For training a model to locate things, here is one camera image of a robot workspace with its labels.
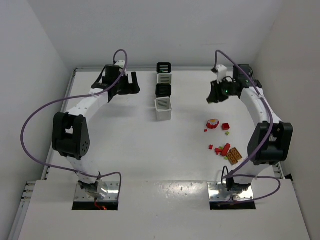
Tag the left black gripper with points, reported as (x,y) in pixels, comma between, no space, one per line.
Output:
(128,84)

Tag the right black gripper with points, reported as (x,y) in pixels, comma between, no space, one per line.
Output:
(217,90)

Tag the red white flower lego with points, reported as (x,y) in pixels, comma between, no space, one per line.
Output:
(212,123)

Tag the long red lego brick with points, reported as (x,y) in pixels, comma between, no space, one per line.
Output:
(225,150)

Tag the orange lego plate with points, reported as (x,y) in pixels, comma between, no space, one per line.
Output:
(234,156)

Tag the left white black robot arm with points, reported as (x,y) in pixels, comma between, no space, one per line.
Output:
(70,135)

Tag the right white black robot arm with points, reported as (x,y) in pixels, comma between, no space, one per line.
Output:
(271,139)

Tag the red square lego brick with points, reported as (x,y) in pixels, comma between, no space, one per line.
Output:
(225,126)

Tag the near black slatted container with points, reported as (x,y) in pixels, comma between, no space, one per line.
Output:
(163,90)

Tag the black slatted container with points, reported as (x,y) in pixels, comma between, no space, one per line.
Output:
(167,66)
(163,90)

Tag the far white slatted container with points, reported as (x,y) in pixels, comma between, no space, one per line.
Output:
(164,78)

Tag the white slatted container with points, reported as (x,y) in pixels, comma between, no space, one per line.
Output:
(164,78)
(163,108)

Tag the near white slatted container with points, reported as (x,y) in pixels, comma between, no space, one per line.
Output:
(163,108)

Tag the far black slatted container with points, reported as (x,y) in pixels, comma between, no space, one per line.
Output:
(167,66)

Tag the red curved lego piece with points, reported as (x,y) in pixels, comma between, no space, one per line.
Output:
(218,151)

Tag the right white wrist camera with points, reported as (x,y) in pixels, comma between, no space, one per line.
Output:
(220,71)

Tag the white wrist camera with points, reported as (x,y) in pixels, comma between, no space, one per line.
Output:
(220,71)
(121,65)

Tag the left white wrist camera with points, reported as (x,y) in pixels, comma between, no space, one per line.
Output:
(121,65)

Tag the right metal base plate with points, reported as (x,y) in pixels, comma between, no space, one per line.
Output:
(218,193)

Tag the metal base plate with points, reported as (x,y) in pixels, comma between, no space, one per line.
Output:
(218,193)
(103,191)

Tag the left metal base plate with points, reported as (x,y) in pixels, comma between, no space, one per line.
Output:
(103,191)

